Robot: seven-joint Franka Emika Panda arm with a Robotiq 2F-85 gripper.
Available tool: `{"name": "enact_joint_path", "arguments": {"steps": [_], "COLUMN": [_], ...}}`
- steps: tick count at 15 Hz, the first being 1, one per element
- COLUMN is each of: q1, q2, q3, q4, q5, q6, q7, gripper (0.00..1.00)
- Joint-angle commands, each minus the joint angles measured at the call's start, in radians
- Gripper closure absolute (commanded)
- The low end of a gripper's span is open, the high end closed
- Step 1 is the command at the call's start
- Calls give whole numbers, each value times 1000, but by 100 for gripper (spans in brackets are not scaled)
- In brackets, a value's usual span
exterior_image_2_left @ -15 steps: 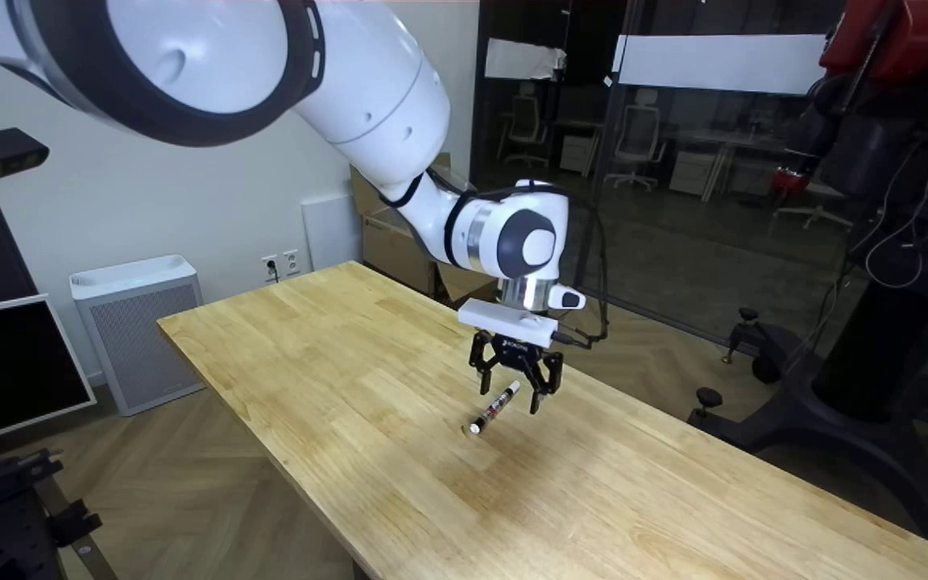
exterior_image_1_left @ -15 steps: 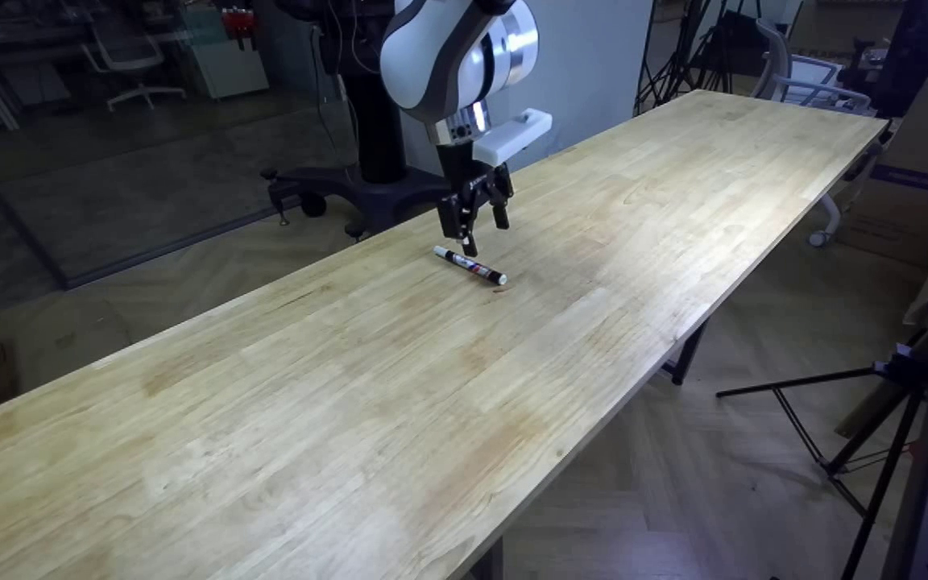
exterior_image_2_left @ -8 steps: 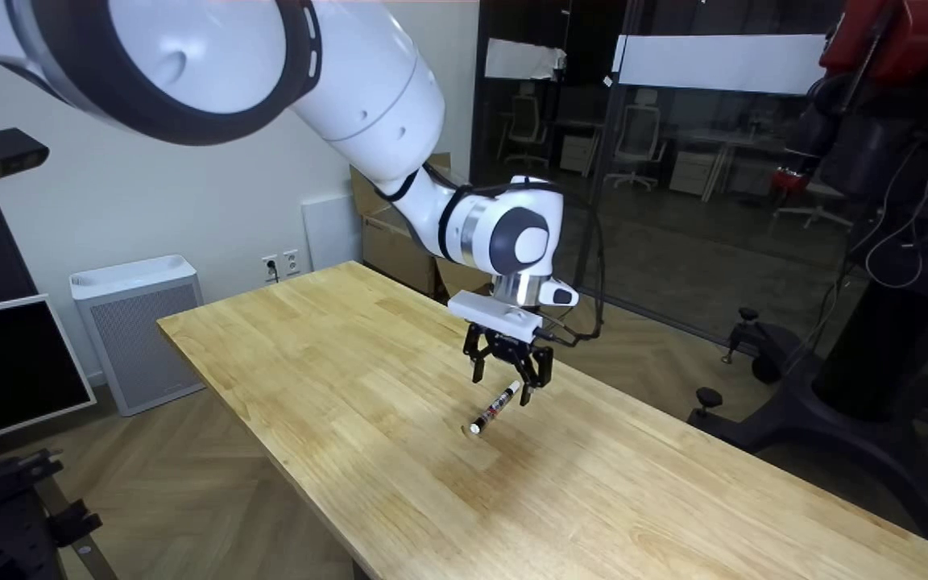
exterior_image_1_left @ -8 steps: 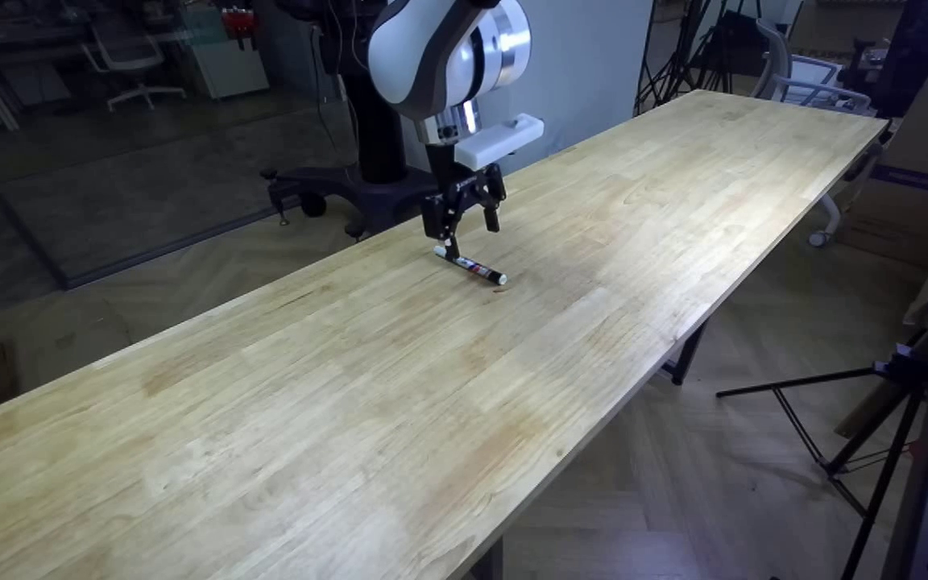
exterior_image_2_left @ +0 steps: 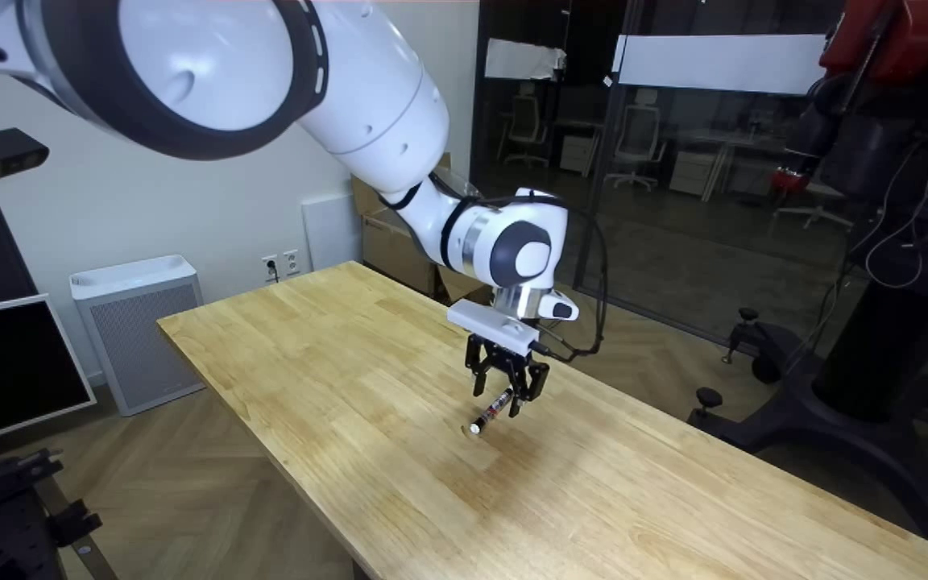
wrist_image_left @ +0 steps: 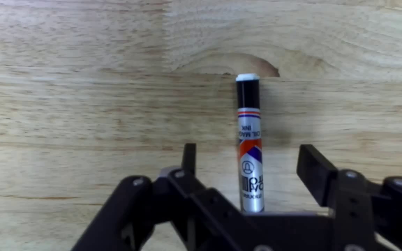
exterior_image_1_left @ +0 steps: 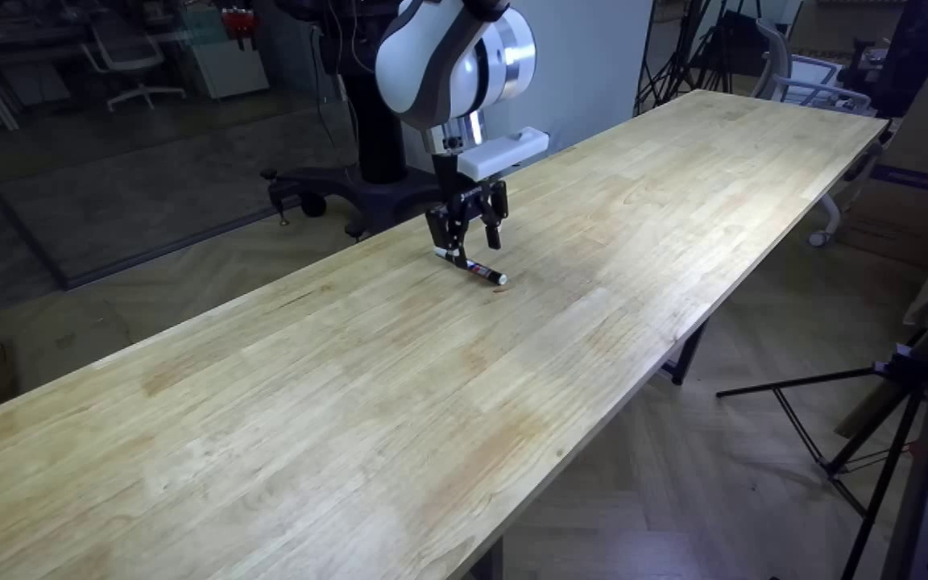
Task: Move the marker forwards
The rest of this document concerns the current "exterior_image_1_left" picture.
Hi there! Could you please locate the white swivel chair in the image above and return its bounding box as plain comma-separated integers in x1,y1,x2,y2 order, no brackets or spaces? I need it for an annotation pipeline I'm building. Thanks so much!
754,15,875,252

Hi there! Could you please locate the red and black pedestal robot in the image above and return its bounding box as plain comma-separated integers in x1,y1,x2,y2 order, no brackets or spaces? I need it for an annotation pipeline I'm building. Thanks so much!
260,0,459,241

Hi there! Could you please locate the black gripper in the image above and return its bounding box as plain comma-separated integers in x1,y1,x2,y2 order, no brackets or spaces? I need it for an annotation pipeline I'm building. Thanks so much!
421,154,511,268

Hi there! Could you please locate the white low cabinet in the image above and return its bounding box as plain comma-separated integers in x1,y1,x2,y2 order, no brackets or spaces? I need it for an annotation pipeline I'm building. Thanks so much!
176,34,272,102

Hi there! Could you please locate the black table leg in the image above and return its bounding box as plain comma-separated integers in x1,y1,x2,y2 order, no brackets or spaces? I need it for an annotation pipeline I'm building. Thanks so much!
660,319,711,390

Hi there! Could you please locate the black stand with cables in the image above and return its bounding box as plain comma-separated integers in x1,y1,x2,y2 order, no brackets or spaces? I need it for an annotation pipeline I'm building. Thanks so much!
631,0,772,115

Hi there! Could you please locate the white office chair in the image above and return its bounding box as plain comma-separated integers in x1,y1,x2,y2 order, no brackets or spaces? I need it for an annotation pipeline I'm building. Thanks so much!
81,15,190,115

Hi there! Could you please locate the small red object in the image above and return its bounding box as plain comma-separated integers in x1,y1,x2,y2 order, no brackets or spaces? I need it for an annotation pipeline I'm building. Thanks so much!
219,3,260,42

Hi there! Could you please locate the black camera tripod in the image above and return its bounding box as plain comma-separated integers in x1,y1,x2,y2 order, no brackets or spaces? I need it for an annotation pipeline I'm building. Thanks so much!
711,281,928,580

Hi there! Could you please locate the black marker pen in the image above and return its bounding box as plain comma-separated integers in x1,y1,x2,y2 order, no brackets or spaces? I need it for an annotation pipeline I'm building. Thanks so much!
431,246,511,290

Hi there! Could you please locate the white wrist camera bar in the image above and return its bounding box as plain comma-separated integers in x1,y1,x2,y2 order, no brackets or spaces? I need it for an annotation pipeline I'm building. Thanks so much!
454,123,554,182

